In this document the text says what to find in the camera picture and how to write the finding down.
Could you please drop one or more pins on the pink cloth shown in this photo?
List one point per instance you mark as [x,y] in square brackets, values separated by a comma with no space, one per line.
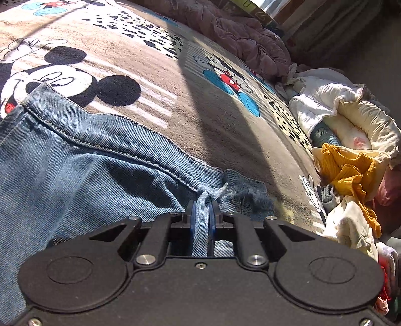
[388,191]

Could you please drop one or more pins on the pink quilt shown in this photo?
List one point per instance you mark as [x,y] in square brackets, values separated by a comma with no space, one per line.
[244,40]

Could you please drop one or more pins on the yellow knitted sweater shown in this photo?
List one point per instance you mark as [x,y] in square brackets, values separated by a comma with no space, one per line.
[344,175]

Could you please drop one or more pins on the cream folded garment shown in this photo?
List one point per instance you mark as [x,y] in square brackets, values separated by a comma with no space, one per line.
[347,225]

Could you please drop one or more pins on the cartoon mouse printed blanket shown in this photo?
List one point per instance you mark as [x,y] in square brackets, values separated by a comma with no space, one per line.
[188,125]

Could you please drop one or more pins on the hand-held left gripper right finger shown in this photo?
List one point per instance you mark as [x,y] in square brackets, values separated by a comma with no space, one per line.
[214,216]

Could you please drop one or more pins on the teal knitted cloth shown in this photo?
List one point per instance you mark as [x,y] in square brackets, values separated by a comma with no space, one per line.
[324,134]

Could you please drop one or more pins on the white cream duvet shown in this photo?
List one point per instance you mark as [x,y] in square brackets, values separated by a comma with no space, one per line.
[319,103]

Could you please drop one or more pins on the blue denim jacket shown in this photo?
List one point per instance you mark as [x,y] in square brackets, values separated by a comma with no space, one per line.
[78,175]

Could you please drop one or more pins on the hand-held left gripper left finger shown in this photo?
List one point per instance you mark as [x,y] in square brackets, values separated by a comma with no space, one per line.
[191,216]

